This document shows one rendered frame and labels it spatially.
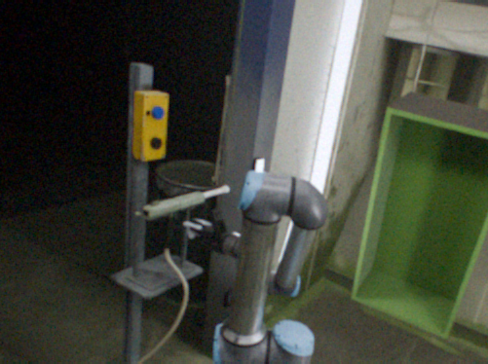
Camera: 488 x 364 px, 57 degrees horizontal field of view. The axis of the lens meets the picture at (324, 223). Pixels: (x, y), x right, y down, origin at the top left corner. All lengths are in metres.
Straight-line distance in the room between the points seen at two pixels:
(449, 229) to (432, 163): 0.41
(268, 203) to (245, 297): 0.34
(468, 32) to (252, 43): 1.60
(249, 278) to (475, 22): 2.41
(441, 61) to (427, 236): 1.29
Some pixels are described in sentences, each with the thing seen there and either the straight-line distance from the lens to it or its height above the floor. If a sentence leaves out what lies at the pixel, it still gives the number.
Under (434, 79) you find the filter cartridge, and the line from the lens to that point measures 3.36.
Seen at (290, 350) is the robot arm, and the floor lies 0.89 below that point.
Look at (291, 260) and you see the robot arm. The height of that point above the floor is 1.16.
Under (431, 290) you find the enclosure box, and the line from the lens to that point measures 2.94.
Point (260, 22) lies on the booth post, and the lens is 2.13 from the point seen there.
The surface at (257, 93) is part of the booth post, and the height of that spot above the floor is 1.58.
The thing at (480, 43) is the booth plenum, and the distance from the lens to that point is 3.23.
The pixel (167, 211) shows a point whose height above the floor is 1.12.
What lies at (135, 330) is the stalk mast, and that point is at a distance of 2.35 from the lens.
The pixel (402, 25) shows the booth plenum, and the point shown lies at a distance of 3.36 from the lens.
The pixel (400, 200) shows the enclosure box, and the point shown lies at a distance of 2.67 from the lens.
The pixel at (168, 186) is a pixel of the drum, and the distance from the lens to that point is 2.95.
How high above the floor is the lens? 1.85
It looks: 22 degrees down
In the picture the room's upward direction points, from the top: 12 degrees clockwise
